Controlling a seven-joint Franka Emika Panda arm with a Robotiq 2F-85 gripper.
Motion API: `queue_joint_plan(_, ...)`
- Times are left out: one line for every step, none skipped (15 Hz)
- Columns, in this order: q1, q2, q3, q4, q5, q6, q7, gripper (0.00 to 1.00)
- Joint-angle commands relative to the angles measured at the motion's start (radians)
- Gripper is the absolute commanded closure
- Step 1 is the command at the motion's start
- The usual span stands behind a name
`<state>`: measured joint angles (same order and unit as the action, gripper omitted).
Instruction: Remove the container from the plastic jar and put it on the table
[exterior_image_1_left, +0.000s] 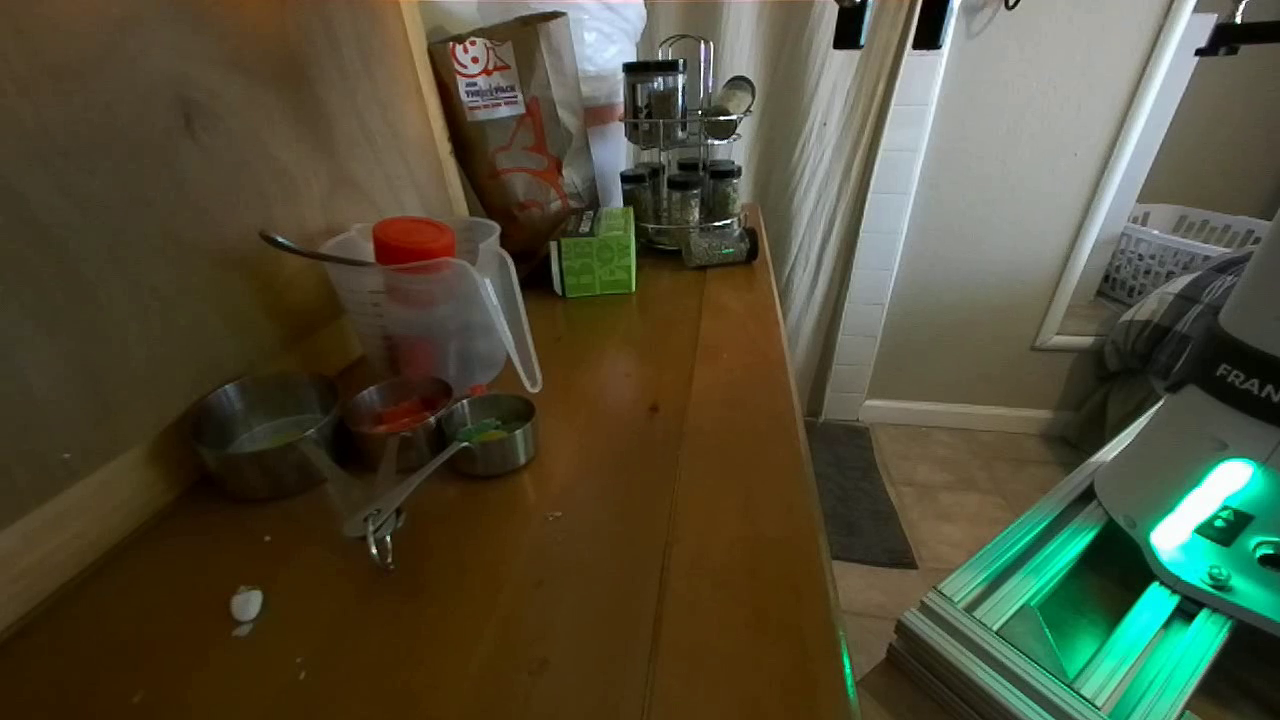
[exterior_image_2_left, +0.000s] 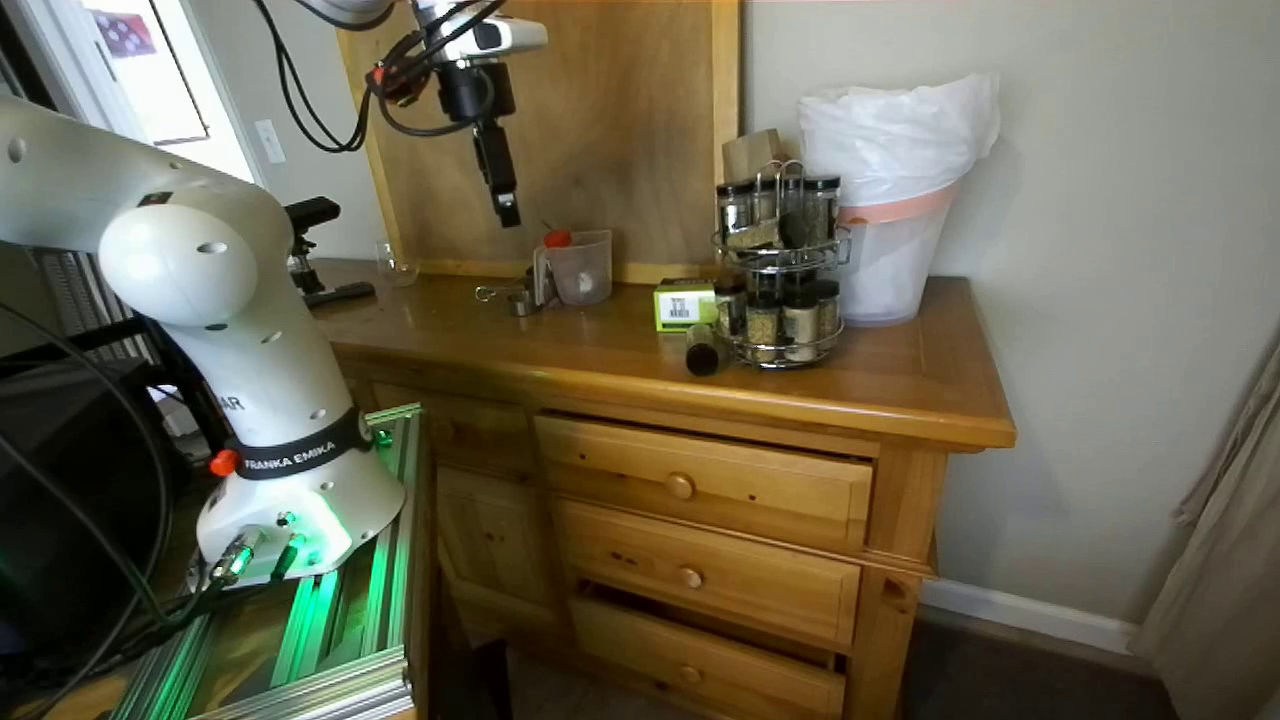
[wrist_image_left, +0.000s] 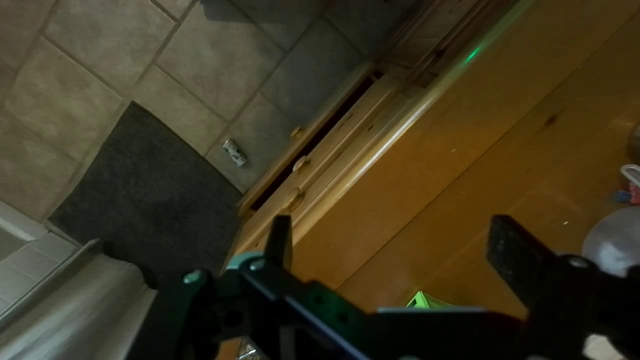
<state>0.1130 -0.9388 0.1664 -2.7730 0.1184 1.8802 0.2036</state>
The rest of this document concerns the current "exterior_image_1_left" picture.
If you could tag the white plastic bag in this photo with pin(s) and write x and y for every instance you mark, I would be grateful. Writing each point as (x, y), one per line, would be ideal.
(606, 50)

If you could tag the large metal measuring cup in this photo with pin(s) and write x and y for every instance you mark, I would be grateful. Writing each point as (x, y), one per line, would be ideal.
(262, 440)

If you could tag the orange piece in cup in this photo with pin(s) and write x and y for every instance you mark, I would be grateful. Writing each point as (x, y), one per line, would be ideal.
(405, 414)

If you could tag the dark door mat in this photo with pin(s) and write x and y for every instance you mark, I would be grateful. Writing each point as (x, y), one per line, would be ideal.
(858, 490)

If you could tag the metal spoon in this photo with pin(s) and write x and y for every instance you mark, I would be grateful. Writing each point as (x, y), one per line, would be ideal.
(300, 250)

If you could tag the green cardboard box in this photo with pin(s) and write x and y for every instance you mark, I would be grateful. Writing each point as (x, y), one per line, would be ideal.
(596, 260)

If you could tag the metal spice rack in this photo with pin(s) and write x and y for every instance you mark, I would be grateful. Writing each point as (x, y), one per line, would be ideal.
(690, 130)

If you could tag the white curtain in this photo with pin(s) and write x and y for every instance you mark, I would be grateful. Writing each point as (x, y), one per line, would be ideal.
(820, 150)

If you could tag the brown paper bag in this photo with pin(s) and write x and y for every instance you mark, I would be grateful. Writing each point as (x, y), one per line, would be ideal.
(520, 140)

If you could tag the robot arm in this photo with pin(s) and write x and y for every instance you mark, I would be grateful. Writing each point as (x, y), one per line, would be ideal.
(1215, 500)

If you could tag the clear plastic measuring jar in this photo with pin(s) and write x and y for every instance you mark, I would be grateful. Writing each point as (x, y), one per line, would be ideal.
(455, 320)

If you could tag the white laundry basket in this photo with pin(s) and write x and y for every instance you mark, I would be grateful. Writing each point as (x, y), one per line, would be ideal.
(1165, 250)

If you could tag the small white scrap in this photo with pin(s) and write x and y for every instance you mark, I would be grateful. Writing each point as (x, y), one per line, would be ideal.
(246, 603)

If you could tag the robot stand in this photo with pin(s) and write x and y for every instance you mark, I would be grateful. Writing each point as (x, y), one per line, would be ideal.
(1040, 620)

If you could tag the green piece in cup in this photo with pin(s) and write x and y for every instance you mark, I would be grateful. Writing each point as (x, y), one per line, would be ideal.
(484, 432)

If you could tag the plaid cloth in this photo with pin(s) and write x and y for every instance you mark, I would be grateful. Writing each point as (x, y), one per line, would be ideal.
(1160, 330)

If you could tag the white door frame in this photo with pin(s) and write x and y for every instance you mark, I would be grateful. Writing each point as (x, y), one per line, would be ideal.
(1120, 180)

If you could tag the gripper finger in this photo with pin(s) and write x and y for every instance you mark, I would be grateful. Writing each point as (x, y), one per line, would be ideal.
(850, 25)
(932, 24)

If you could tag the small metal measuring cup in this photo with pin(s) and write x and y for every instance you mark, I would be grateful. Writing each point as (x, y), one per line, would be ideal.
(500, 440)

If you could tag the medium metal measuring cup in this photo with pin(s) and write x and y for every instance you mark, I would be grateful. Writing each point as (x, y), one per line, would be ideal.
(395, 410)

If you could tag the spice jar with black lid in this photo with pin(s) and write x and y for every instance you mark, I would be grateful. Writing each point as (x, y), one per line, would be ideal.
(684, 202)
(731, 102)
(654, 100)
(636, 196)
(720, 247)
(725, 190)

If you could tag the container with orange lid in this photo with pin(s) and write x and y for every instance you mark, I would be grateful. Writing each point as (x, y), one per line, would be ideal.
(414, 250)

